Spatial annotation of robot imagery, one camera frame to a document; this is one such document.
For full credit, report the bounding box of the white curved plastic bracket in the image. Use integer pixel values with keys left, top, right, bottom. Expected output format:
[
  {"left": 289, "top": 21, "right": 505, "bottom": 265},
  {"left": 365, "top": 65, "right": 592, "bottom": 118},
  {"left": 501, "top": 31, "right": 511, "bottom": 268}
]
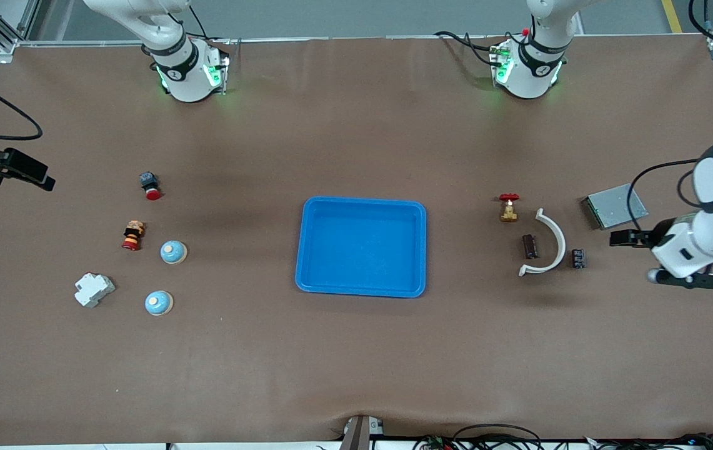
[{"left": 518, "top": 208, "right": 568, "bottom": 278}]

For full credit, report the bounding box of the black cable at arm base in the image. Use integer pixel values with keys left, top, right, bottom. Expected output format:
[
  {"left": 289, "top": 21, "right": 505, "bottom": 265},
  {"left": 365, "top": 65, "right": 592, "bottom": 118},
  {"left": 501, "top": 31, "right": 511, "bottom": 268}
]
[{"left": 434, "top": 30, "right": 501, "bottom": 66}]

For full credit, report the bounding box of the black cable bundle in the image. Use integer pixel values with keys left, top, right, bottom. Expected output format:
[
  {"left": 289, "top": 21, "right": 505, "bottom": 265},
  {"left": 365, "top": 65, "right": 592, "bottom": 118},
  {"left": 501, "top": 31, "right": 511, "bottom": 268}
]
[
  {"left": 412, "top": 424, "right": 544, "bottom": 450},
  {"left": 584, "top": 432, "right": 713, "bottom": 450}
]

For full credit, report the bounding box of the light blue desk bell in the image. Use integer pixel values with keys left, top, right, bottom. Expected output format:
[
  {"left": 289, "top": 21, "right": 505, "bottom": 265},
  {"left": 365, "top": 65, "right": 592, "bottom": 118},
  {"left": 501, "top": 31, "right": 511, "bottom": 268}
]
[
  {"left": 144, "top": 291, "right": 174, "bottom": 317},
  {"left": 160, "top": 241, "right": 188, "bottom": 265}
]

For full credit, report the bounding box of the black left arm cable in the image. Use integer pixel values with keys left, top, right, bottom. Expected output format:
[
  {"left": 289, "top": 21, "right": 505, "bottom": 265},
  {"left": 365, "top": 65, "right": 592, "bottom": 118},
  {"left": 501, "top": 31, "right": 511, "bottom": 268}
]
[{"left": 627, "top": 0, "right": 713, "bottom": 233}]

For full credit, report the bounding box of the grey metal box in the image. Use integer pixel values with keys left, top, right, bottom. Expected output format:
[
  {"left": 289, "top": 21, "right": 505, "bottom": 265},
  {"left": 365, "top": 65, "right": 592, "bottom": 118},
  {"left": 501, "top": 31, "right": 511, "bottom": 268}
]
[{"left": 582, "top": 183, "right": 649, "bottom": 231}]

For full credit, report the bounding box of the white circuit breaker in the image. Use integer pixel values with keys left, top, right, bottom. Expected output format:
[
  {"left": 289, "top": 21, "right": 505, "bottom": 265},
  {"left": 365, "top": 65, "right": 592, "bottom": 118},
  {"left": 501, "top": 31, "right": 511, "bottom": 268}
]
[{"left": 74, "top": 272, "right": 116, "bottom": 309}]

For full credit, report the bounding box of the brown table mat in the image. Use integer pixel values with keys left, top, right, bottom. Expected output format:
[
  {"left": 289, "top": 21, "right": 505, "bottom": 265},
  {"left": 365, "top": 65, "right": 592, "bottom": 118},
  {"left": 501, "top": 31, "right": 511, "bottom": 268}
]
[{"left": 0, "top": 34, "right": 713, "bottom": 446}]

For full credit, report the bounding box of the red push button blue base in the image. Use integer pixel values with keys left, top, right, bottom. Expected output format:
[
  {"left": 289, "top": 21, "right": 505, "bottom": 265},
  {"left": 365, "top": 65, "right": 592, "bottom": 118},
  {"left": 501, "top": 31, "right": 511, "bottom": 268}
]
[{"left": 139, "top": 172, "right": 162, "bottom": 201}]

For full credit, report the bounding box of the blue plastic tray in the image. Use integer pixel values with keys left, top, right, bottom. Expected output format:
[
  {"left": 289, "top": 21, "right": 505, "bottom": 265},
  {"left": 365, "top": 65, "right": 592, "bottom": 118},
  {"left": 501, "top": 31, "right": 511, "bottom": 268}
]
[{"left": 294, "top": 196, "right": 427, "bottom": 299}]

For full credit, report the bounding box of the red emergency button orange base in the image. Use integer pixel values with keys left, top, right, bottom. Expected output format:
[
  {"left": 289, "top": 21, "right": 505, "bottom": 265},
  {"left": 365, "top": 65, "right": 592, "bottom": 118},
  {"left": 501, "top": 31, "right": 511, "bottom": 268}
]
[{"left": 122, "top": 220, "right": 146, "bottom": 251}]

